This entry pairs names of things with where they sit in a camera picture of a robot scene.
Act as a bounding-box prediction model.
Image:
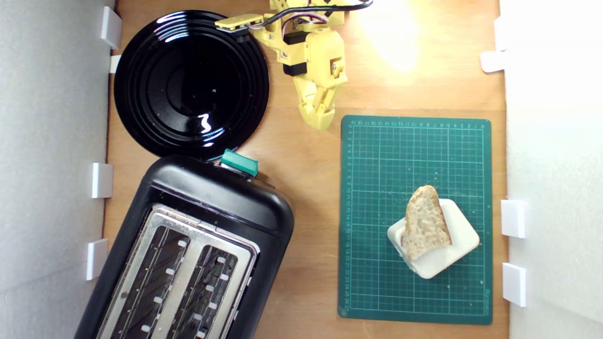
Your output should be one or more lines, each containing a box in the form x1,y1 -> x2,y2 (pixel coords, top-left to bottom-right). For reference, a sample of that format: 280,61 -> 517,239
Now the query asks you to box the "brown bread slice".
400,185 -> 453,263

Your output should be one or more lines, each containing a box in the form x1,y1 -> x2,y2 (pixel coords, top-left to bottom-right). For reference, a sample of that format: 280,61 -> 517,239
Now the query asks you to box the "green toaster lever knob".
220,149 -> 259,179

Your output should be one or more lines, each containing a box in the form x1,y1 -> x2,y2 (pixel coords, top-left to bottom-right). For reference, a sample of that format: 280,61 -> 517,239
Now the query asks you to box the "black two-slot toaster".
74,154 -> 295,339

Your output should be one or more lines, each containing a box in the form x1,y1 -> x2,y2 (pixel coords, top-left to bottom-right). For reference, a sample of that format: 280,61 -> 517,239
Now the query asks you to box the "green cutting mat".
337,114 -> 494,325

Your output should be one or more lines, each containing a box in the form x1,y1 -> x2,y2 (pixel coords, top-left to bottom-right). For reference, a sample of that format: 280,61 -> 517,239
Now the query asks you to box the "black round plate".
114,9 -> 270,161

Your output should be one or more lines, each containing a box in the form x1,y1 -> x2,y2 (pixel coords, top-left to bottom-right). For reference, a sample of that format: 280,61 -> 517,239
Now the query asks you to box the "white square block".
387,198 -> 481,280

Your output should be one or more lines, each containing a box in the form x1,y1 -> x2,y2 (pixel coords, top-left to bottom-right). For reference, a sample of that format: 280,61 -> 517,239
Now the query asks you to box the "yellow wrist camera mount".
215,13 -> 265,43

